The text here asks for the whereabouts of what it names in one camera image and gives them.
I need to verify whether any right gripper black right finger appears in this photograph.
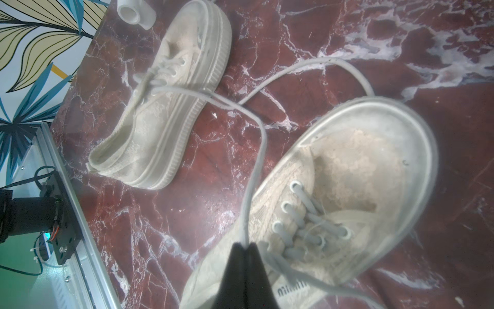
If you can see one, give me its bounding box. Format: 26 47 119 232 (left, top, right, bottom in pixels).
246 243 279 309

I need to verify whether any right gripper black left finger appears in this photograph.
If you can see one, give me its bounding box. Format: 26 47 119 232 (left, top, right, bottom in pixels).
212 243 247 308

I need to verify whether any beige sneaker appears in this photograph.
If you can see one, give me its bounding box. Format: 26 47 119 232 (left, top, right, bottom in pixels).
179 57 439 309
86 1 232 190

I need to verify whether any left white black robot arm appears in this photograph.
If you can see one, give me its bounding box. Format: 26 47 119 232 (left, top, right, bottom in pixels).
1 189 63 243

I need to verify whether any small beige cylinder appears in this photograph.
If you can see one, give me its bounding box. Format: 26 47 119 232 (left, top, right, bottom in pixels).
117 0 156 30

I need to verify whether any aluminium front rail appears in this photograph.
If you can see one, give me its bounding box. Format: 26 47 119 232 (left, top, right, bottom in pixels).
21 122 121 308

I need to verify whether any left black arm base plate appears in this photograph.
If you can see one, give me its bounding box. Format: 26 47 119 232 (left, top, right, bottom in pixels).
42 171 82 265

